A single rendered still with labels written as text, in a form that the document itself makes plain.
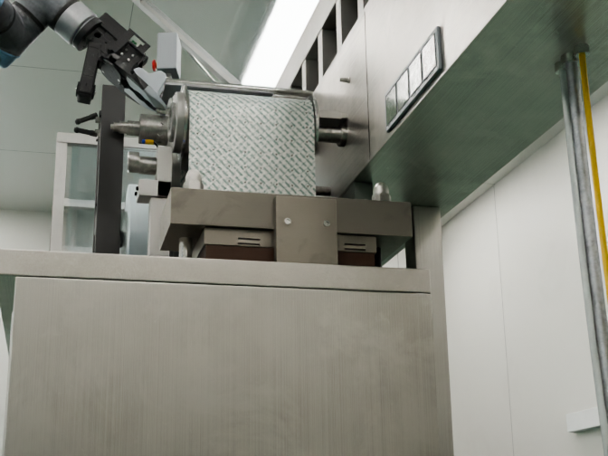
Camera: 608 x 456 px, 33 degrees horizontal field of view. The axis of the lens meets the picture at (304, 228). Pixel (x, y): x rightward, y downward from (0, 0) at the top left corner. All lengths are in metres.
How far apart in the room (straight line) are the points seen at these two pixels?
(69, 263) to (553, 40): 0.75
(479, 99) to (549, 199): 4.77
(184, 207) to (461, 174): 0.57
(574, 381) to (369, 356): 4.51
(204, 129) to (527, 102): 0.60
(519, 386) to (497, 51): 5.29
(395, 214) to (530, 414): 4.89
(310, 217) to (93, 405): 0.45
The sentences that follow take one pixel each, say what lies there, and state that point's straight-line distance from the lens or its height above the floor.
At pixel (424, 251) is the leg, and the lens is 2.07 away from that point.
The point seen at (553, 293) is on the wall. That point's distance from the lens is 6.27.
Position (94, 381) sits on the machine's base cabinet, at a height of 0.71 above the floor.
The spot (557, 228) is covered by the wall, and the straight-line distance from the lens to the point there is 6.26.
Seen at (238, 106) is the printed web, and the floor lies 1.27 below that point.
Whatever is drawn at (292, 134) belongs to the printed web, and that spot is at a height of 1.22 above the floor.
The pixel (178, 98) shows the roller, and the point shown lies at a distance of 1.92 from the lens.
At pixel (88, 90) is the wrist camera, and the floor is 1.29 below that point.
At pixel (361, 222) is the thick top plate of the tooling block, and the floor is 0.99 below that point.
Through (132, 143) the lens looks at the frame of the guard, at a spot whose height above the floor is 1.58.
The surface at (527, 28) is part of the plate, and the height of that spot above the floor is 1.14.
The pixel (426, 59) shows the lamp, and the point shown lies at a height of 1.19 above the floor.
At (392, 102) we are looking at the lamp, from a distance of 1.72.
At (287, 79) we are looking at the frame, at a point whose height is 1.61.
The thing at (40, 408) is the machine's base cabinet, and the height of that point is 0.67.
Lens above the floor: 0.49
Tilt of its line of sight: 17 degrees up
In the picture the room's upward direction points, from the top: 1 degrees counter-clockwise
